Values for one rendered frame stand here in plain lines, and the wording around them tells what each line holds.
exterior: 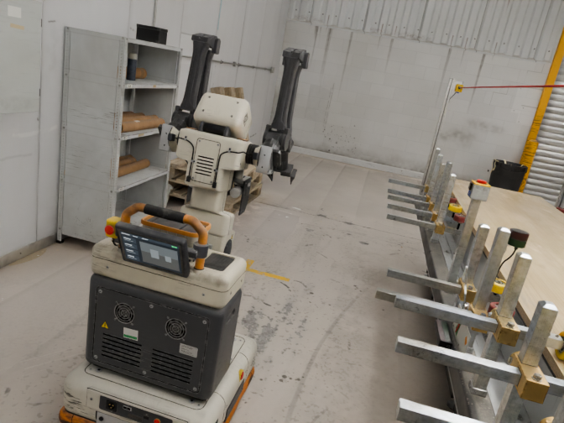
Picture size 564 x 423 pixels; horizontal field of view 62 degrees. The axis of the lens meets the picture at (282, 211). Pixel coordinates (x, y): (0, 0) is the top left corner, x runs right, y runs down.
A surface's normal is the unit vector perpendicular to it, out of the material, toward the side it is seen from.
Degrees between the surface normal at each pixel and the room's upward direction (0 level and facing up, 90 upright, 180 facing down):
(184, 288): 90
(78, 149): 90
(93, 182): 90
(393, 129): 90
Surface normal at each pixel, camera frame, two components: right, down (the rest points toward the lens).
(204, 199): -0.22, 0.11
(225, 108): -0.06, -0.46
